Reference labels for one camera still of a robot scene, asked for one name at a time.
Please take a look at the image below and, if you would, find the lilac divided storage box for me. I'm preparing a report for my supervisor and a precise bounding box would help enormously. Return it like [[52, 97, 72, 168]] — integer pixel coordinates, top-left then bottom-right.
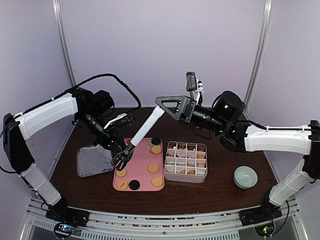
[[164, 141, 208, 184]]

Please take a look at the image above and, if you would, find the right aluminium corner post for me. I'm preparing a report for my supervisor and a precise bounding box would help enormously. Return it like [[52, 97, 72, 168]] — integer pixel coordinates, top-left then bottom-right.
[[244, 0, 274, 115]]

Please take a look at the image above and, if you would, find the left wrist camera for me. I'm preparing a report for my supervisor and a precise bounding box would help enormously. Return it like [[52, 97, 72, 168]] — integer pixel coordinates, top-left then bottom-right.
[[103, 113, 135, 131]]

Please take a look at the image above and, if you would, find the pale celadon ceramic bowl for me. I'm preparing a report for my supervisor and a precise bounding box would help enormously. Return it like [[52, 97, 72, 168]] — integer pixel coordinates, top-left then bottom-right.
[[233, 166, 258, 190]]

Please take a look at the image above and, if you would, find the left aluminium corner post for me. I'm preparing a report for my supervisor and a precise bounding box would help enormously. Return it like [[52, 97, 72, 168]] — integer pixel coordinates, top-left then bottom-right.
[[52, 0, 77, 87]]

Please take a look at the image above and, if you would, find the clear plastic box lid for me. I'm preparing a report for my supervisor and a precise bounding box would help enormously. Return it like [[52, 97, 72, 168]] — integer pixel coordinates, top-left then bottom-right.
[[76, 145, 115, 178]]

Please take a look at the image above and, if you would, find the black sandwich cookie far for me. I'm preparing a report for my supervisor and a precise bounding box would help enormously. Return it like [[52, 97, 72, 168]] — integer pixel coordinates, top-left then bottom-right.
[[151, 137, 161, 146]]

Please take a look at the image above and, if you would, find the round dotted biscuit centre right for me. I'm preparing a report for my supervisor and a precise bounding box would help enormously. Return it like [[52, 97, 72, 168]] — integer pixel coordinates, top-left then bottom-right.
[[147, 164, 159, 174]]

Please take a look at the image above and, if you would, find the dotted biscuit with red mark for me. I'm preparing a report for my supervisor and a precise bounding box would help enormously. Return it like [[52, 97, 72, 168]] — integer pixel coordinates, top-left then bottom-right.
[[116, 180, 129, 191]]

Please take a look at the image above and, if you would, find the aluminium corner post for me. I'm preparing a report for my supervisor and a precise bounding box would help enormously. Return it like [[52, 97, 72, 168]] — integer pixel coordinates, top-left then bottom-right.
[[244, 0, 274, 115], [52, 0, 77, 87]]

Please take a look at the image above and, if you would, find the black sandwich cookie middle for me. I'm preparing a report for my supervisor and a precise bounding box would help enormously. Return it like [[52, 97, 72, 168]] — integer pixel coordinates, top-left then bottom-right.
[[129, 179, 141, 191]]

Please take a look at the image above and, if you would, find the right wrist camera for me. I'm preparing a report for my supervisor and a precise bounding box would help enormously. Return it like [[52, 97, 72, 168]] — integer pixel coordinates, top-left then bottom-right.
[[186, 71, 205, 103]]

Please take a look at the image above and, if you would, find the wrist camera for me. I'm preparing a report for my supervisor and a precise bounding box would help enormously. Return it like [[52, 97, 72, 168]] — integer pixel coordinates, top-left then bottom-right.
[[103, 113, 135, 131], [186, 71, 205, 103]]

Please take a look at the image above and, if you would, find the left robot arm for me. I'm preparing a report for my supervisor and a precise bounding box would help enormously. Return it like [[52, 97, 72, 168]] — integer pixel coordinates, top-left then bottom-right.
[[2, 87, 129, 222]]

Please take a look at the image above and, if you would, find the green sandwich cookie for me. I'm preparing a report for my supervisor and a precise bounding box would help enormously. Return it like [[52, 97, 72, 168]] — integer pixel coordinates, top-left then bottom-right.
[[148, 140, 155, 147]]

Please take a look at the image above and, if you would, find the round dotted biscuit near left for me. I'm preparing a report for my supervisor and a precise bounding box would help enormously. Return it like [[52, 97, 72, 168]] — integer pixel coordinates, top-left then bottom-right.
[[115, 169, 128, 178]]

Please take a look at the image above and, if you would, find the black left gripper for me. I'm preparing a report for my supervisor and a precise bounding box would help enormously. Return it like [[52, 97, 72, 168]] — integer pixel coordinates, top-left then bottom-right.
[[77, 109, 129, 155]]

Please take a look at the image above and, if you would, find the round dotted biscuit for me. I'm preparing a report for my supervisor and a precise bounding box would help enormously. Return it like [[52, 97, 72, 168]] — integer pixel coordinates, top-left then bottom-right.
[[115, 169, 128, 178], [147, 164, 159, 174], [151, 176, 164, 188], [150, 145, 162, 155]]

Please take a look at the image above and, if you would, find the pink plastic tray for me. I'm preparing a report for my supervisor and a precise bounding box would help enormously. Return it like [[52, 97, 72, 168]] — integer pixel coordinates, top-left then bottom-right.
[[112, 137, 165, 192]]

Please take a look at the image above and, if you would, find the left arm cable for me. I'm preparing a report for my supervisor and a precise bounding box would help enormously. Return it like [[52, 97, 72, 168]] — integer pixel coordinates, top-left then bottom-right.
[[64, 73, 142, 111]]

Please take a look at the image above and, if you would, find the black sandwich cookie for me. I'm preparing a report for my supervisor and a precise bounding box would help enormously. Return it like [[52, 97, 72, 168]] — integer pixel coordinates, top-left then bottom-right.
[[129, 179, 141, 191], [151, 137, 161, 146]]

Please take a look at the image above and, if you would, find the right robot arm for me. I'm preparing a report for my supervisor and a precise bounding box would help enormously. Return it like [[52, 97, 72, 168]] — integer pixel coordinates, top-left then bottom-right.
[[155, 91, 320, 221]]

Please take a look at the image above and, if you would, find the round dotted biscuit far left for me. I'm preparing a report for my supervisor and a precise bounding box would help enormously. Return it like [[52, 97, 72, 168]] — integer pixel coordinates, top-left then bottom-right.
[[150, 145, 162, 155]]

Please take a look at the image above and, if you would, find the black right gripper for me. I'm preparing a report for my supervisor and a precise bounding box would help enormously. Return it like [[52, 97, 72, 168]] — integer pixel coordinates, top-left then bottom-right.
[[154, 97, 227, 135]]

